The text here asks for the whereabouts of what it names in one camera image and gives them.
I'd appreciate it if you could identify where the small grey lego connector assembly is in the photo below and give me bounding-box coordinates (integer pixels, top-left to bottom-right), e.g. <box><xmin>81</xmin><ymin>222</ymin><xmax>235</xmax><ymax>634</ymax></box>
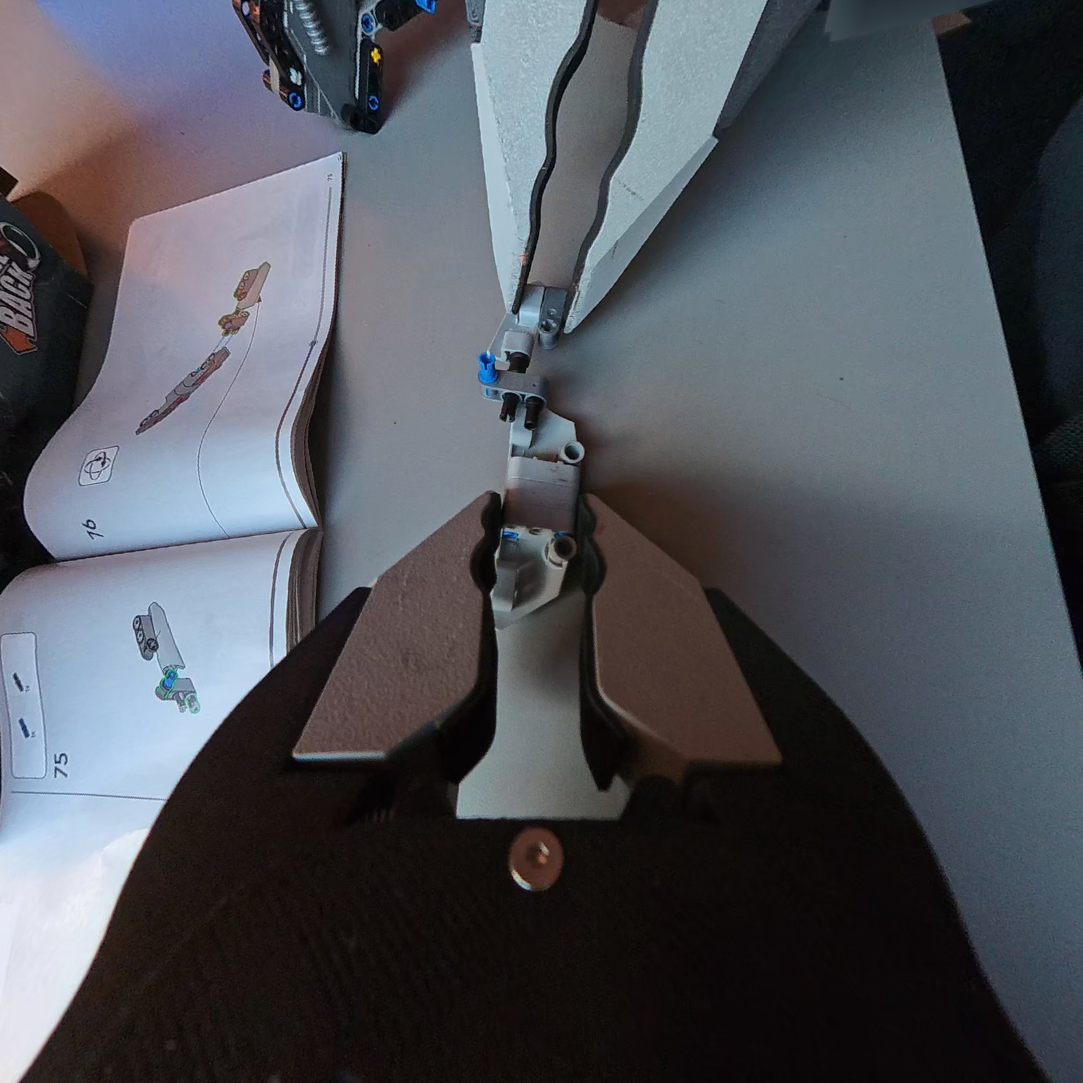
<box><xmin>474</xmin><ymin>284</ymin><xmax>578</xmax><ymax>425</ymax></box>

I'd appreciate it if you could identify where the lego instruction booklet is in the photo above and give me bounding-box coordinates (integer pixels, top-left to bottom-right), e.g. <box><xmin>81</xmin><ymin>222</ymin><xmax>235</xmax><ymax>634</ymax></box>
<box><xmin>0</xmin><ymin>152</ymin><xmax>350</xmax><ymax>957</ymax></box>

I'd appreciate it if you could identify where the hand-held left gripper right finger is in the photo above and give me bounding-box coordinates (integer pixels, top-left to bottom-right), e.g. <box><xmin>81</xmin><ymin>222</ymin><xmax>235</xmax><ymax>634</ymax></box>
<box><xmin>580</xmin><ymin>494</ymin><xmax>785</xmax><ymax>791</ymax></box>

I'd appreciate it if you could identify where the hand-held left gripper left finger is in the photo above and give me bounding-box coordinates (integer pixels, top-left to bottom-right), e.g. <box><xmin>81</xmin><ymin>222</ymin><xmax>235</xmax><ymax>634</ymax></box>
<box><xmin>291</xmin><ymin>489</ymin><xmax>503</xmax><ymax>785</ymax></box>

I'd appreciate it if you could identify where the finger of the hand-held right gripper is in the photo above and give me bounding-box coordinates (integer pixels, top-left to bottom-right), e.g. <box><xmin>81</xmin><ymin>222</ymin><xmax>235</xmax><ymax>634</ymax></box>
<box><xmin>567</xmin><ymin>0</ymin><xmax>827</xmax><ymax>334</ymax></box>
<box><xmin>469</xmin><ymin>0</ymin><xmax>596</xmax><ymax>314</ymax></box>

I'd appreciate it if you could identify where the grey lego panel assembly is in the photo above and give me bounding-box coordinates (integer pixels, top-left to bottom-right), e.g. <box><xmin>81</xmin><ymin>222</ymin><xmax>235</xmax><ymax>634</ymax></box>
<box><xmin>488</xmin><ymin>410</ymin><xmax>591</xmax><ymax>629</ymax></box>

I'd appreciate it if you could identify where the lego monster truck box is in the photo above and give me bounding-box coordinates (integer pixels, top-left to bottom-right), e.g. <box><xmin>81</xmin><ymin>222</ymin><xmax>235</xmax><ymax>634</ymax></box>
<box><xmin>0</xmin><ymin>169</ymin><xmax>97</xmax><ymax>584</ymax></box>

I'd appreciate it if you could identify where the dark lego truck chassis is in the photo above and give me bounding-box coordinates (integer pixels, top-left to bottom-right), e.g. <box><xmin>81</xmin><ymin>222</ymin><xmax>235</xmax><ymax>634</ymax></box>
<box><xmin>230</xmin><ymin>0</ymin><xmax>444</xmax><ymax>134</ymax></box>

